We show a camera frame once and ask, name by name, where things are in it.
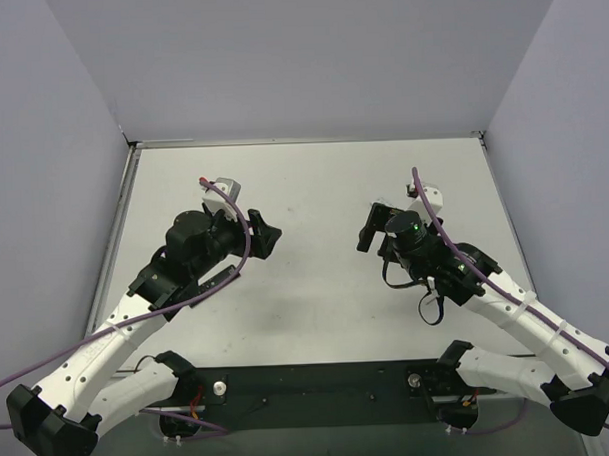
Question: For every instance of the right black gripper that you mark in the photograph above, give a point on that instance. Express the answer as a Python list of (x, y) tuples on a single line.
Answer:
[(380, 225)]

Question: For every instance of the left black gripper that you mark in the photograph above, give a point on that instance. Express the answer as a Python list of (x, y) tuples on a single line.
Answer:
[(255, 234)]

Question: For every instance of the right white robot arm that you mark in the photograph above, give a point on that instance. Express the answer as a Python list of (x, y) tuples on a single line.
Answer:
[(568, 371)]

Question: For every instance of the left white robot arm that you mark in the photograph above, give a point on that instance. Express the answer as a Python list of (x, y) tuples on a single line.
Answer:
[(67, 412)]

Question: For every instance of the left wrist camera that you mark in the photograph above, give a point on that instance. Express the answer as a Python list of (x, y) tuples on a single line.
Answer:
[(222, 195)]

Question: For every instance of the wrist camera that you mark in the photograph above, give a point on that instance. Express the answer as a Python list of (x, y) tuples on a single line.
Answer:
[(432, 193), (222, 195)]

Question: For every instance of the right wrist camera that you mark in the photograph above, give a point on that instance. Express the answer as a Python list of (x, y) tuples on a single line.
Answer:
[(432, 193)]

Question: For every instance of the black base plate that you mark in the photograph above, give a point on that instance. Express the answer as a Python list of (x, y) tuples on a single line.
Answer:
[(322, 395)]

